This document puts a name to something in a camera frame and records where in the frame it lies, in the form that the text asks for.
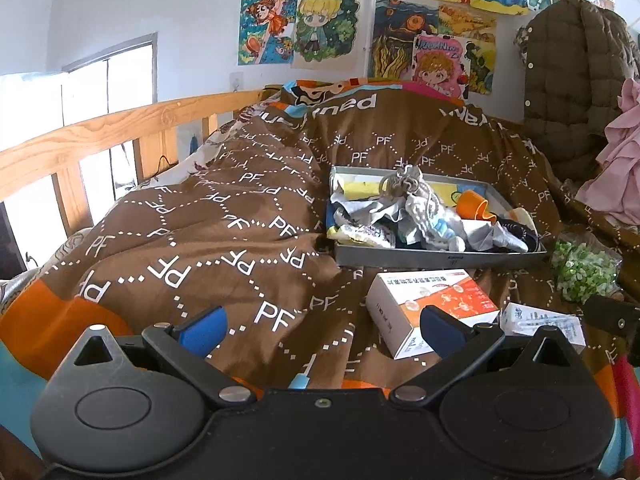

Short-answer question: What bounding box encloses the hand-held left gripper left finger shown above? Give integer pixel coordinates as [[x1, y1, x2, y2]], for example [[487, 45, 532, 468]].
[[60, 305, 256, 407]]

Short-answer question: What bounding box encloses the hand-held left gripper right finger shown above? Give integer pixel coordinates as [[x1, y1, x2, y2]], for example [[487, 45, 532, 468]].
[[390, 305, 586, 408]]

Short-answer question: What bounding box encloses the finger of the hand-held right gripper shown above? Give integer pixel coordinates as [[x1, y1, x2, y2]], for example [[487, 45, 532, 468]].
[[584, 294, 640, 343]]

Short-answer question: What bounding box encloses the grey tray with frog drawing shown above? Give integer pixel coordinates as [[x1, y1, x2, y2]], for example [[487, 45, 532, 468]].
[[325, 165, 549, 272]]

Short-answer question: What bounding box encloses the black striped sock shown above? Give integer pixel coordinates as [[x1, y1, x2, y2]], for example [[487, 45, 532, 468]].
[[492, 216, 547, 254]]

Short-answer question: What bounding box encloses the orange knit sock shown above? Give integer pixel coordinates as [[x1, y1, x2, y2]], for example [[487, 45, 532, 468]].
[[455, 189, 499, 224]]

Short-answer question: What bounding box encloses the light grey cloth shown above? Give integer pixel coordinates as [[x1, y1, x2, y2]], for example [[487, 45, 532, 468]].
[[329, 194, 407, 232]]

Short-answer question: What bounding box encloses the grey knit cloth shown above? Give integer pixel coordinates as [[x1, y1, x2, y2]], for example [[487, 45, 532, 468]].
[[378, 163, 427, 202]]

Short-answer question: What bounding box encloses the orange and white medicine box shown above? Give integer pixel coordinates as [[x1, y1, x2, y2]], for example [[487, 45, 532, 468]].
[[366, 268, 502, 362]]

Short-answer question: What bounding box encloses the small white printed packet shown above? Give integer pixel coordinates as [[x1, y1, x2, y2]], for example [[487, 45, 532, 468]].
[[498, 301, 587, 354]]

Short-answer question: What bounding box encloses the brown printed blanket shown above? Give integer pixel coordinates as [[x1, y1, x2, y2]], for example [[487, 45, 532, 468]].
[[0, 77, 640, 480]]

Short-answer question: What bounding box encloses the pink clothing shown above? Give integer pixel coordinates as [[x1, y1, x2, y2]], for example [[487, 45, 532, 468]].
[[575, 79, 640, 222]]

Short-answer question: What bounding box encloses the olive quilted jacket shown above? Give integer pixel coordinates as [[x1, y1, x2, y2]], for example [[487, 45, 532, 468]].
[[515, 0, 640, 184]]

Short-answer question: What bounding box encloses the wooden bed side rail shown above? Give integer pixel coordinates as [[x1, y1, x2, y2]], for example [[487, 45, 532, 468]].
[[0, 87, 281, 247]]

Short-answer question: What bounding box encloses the window with grey frame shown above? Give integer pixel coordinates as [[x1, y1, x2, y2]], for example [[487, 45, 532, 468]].
[[0, 32, 159, 282]]

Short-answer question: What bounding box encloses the group of colourful wall drawings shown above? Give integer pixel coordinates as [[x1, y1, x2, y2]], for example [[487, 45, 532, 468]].
[[237, 0, 617, 101]]

